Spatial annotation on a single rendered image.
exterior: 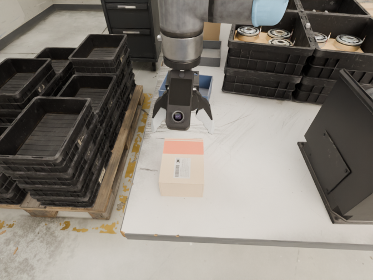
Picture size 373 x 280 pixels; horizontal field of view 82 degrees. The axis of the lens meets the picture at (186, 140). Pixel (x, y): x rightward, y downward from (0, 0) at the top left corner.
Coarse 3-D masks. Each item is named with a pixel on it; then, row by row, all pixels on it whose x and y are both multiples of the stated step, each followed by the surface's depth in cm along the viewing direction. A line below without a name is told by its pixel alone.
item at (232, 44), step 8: (232, 24) 88; (304, 24) 88; (232, 32) 86; (304, 32) 84; (232, 40) 78; (240, 48) 78; (248, 48) 77; (256, 48) 77; (264, 48) 76; (272, 48) 75; (280, 48) 75; (288, 48) 74; (296, 48) 74; (304, 48) 73; (312, 48) 73
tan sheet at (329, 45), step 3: (330, 39) 101; (333, 39) 101; (327, 42) 99; (330, 42) 99; (333, 42) 99; (327, 45) 97; (330, 45) 97; (333, 45) 97; (321, 48) 95; (324, 48) 95; (327, 48) 95; (330, 48) 95; (333, 48) 95; (336, 48) 95; (360, 48) 95; (354, 51) 93; (357, 51) 93; (360, 51) 93
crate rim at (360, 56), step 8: (304, 16) 94; (336, 16) 96; (344, 16) 95; (352, 16) 94; (360, 16) 94; (312, 32) 82; (312, 40) 78; (320, 48) 73; (320, 56) 74; (328, 56) 73; (336, 56) 72; (344, 56) 72; (352, 56) 71; (360, 56) 71; (368, 56) 70
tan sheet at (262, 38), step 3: (261, 33) 106; (264, 33) 106; (234, 36) 104; (261, 36) 104; (264, 36) 104; (234, 39) 101; (237, 39) 101; (258, 39) 101; (261, 39) 101; (264, 39) 101; (258, 42) 99; (261, 42) 99; (264, 42) 99; (267, 42) 99
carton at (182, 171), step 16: (176, 144) 64; (192, 144) 64; (176, 160) 60; (192, 160) 60; (160, 176) 57; (176, 176) 57; (192, 176) 57; (160, 192) 59; (176, 192) 59; (192, 192) 59
